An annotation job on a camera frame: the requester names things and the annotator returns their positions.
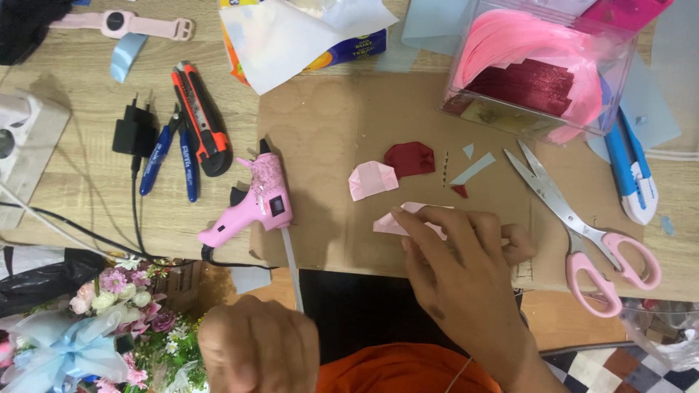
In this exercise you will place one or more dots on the person's right hand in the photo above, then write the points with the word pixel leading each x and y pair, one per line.
pixel 469 284

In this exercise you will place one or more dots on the person's left hand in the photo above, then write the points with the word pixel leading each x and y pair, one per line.
pixel 256 349

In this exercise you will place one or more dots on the pink ribbon piece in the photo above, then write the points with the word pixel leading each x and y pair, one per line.
pixel 389 224

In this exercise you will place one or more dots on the pale blue paper scrap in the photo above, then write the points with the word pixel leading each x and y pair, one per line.
pixel 250 279

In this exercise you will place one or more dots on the clear glue stick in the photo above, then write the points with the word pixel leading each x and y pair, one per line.
pixel 293 273

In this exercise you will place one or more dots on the small dark red ribbon scrap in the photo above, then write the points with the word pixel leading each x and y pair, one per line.
pixel 460 190

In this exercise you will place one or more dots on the brown cardboard carton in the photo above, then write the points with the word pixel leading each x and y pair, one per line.
pixel 183 284

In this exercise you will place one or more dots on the person's black trousers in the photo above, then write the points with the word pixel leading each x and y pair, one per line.
pixel 355 311

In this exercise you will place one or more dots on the person's orange shirt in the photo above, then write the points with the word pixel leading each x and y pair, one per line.
pixel 398 371

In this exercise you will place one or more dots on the light blue ribbon strip scrap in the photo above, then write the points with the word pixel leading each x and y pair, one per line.
pixel 473 168

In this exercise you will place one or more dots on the thin striped stick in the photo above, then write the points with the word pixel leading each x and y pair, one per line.
pixel 445 169

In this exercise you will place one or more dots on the tiny light blue ribbon scrap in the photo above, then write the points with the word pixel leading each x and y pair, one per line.
pixel 468 150

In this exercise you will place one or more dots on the dark red folded ribbon petal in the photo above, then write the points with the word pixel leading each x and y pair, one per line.
pixel 409 158

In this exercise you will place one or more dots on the pink folded ribbon petal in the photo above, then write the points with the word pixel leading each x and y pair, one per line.
pixel 371 180

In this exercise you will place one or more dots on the flower bouquet with blue bow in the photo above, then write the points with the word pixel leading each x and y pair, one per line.
pixel 109 327

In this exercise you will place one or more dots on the pink hot glue gun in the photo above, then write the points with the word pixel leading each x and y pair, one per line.
pixel 262 199

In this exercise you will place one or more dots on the checkered floor mat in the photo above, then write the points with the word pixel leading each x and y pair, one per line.
pixel 617 374

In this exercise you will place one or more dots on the brown cardboard work mat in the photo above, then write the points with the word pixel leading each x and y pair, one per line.
pixel 327 164

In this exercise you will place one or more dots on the blue white utility knife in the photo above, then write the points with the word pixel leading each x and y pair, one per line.
pixel 631 174

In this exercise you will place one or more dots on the clear plastic bag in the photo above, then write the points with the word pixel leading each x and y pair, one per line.
pixel 663 333

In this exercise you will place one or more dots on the small blue scrap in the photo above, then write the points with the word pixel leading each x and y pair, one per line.
pixel 667 225

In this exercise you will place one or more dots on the bundle of dark red ribbon pieces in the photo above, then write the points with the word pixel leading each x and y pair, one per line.
pixel 524 84

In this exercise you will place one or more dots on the black plastic bag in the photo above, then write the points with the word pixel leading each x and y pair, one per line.
pixel 49 281

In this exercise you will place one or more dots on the orange black utility knife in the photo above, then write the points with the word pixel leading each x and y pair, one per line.
pixel 202 120

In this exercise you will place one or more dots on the bundle of pink ribbon pieces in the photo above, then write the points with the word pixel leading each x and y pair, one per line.
pixel 513 38

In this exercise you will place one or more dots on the black power adapter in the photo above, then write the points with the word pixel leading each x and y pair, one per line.
pixel 134 131

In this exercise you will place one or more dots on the blue orange tissue pack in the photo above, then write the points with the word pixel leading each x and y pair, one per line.
pixel 349 52

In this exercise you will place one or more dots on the clear plastic box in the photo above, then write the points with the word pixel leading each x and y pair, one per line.
pixel 617 54

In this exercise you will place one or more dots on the pale grey fabric sheet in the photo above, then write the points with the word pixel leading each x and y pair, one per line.
pixel 680 76

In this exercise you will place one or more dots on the white power strip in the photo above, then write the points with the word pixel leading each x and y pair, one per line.
pixel 24 153

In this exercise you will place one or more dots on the white paper sheet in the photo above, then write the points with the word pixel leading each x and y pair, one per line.
pixel 284 38

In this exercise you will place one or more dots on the magenta box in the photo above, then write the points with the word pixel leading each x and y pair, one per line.
pixel 622 11

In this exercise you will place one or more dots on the light blue ribbon loop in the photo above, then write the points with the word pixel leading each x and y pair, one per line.
pixel 126 54

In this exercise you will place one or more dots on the pink smartwatch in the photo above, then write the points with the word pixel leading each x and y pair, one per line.
pixel 117 23

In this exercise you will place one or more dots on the black cloth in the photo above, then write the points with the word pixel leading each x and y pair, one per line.
pixel 24 24

